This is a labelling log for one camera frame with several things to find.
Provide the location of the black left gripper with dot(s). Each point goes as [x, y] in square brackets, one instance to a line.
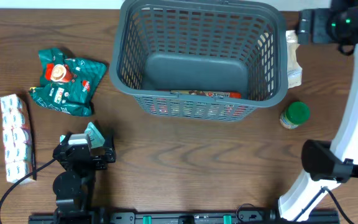
[101, 162]

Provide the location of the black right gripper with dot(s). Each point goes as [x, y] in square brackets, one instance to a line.
[322, 19]

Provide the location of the white paper pouch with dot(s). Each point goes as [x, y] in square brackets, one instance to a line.
[294, 71]

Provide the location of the green lid jar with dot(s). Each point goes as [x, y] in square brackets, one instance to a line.
[295, 115]

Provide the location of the orange pasta pack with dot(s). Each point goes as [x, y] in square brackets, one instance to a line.
[198, 110]

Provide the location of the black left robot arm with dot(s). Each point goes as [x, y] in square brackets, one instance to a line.
[75, 186]

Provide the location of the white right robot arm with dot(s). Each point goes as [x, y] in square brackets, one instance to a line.
[327, 165]

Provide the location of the white tissue pack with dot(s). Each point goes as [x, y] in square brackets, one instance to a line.
[19, 155]

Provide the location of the small teal packet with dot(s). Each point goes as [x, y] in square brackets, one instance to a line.
[97, 139]

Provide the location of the green coffee bag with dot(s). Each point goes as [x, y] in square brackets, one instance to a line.
[67, 84]

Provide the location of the grey plastic basket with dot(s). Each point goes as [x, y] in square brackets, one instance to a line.
[233, 46]

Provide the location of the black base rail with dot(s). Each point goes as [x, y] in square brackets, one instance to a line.
[244, 216]

